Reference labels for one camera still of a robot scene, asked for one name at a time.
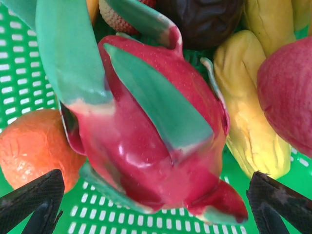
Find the yellow fake banana bunch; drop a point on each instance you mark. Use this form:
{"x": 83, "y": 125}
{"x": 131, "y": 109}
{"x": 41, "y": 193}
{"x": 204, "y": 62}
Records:
{"x": 270, "y": 24}

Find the red green fake dragon fruit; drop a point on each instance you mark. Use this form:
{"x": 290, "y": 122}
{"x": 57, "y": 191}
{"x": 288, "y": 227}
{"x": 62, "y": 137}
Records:
{"x": 146, "y": 151}

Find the thin curved orange-yellow banana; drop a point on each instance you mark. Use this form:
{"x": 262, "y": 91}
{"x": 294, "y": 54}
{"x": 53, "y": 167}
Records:
{"x": 92, "y": 9}

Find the red bumpy fake lychee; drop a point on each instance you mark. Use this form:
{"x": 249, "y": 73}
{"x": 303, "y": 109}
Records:
{"x": 122, "y": 14}

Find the small fake orange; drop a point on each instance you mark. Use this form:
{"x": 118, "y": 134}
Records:
{"x": 31, "y": 148}

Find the long yellow fake banana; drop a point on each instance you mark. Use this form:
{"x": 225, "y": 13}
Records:
{"x": 243, "y": 102}

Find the red fake apple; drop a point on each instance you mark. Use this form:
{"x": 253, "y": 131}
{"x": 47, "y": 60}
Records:
{"x": 287, "y": 97}

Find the green plastic basket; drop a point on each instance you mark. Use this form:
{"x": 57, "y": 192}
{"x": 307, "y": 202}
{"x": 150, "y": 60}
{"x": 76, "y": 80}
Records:
{"x": 24, "y": 73}

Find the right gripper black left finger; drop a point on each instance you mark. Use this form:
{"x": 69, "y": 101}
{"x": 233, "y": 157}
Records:
{"x": 31, "y": 202}

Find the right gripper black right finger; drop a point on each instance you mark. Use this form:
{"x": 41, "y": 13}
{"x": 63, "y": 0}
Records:
{"x": 280, "y": 209}

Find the dark maroon wrinkled fake fruit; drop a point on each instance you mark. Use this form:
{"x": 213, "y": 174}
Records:
{"x": 202, "y": 22}

